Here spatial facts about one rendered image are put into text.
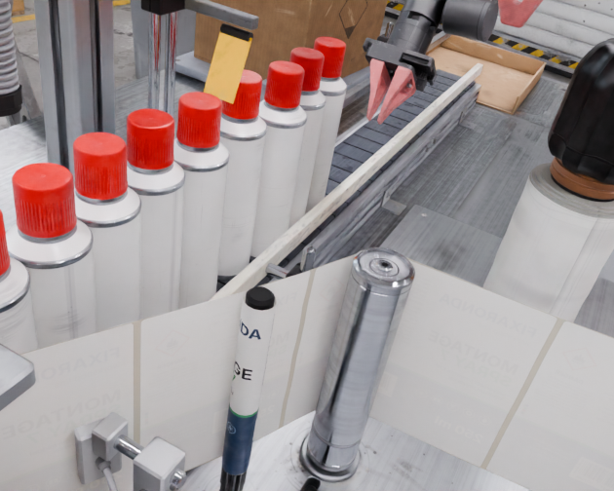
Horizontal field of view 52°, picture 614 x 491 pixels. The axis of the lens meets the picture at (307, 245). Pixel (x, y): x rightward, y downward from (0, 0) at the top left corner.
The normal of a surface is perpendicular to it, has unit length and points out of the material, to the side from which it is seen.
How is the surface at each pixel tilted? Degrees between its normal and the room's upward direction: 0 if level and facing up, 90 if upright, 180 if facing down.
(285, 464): 0
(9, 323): 90
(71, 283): 90
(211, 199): 90
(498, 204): 0
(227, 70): 69
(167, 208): 90
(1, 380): 0
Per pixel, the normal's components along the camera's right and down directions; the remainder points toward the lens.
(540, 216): -0.83, 0.22
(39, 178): 0.16, -0.83
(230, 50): -0.38, 0.14
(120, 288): 0.58, 0.55
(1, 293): 0.67, -0.33
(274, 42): -0.54, 0.42
